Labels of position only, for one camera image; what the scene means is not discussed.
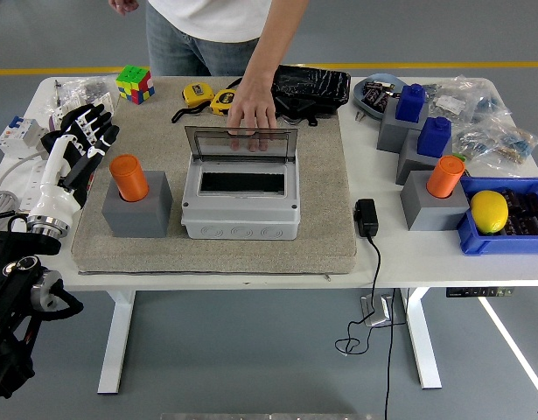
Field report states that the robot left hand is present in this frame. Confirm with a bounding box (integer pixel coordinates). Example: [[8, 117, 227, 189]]
[[27, 103, 121, 234]]

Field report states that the person's right hand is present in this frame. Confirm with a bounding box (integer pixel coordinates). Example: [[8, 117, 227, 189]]
[[108, 0, 141, 17]]

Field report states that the person's left hand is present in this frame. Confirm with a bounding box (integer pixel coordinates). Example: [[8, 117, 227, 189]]
[[227, 74, 278, 153]]

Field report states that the orange cylinder battery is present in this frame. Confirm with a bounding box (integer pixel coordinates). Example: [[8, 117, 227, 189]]
[[109, 153, 150, 203], [425, 154, 466, 199]]

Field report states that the grey holder block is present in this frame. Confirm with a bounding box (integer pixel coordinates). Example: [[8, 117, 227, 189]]
[[101, 170, 172, 240], [395, 129, 454, 187], [375, 102, 430, 154], [399, 169, 470, 232]]

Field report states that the grey electrical box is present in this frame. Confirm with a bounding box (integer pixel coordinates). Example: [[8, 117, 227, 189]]
[[180, 125, 301, 241]]

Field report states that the white power strip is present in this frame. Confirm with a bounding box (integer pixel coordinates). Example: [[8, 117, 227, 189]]
[[17, 162, 51, 215]]

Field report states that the yellow tape measure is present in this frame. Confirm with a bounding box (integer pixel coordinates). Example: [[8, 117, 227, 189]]
[[209, 88, 238, 117], [171, 81, 215, 124]]

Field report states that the black cloth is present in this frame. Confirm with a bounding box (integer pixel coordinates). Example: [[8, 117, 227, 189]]
[[40, 104, 110, 167]]

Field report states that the white circuit breaker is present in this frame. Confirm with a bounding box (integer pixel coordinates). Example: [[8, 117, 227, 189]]
[[0, 115, 49, 159]]

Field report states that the black wrapped case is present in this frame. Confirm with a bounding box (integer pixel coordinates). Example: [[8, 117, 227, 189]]
[[271, 64, 352, 128]]

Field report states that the large Rubik's cube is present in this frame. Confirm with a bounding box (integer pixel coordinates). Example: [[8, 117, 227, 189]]
[[115, 64, 156, 106]]

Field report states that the person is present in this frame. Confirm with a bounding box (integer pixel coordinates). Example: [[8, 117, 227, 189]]
[[145, 0, 274, 78]]

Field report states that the clear bag of screws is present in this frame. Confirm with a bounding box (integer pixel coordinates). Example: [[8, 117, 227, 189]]
[[58, 74, 121, 106]]

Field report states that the white socket module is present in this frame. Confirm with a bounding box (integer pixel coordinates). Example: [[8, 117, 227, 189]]
[[91, 93, 117, 119]]

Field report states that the blue-grey dish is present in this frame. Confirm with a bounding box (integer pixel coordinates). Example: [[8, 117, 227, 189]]
[[353, 73, 408, 120]]

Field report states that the white table leg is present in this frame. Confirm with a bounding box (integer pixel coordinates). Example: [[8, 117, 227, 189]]
[[399, 287, 444, 390], [96, 290, 137, 395]]

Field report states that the black table control panel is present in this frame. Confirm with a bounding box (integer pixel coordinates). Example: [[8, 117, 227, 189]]
[[445, 286, 516, 298]]

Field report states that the grey-brown mat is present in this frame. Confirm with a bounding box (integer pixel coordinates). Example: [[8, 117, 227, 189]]
[[70, 76, 358, 277]]

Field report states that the blue bottle-shaped block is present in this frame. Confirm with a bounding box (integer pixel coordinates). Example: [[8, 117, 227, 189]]
[[416, 115, 453, 159], [395, 82, 429, 123]]

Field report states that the black power adapter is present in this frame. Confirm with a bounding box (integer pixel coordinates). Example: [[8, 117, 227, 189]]
[[353, 198, 380, 239]]

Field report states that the blue plastic bin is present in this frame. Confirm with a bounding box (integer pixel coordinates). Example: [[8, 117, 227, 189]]
[[455, 176, 538, 257]]

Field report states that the clear bag of components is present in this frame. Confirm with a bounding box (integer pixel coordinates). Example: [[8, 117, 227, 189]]
[[491, 124, 538, 167], [469, 76, 514, 132], [451, 122, 501, 165], [425, 78, 484, 128]]

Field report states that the yellow lemon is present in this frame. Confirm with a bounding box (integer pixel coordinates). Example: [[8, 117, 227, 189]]
[[469, 189, 510, 235]]

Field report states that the black adapter cord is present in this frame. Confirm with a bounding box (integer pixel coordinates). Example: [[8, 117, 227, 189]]
[[334, 234, 410, 420]]

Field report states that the silver metal bracket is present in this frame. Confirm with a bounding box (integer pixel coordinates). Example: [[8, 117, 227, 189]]
[[359, 293, 395, 328]]

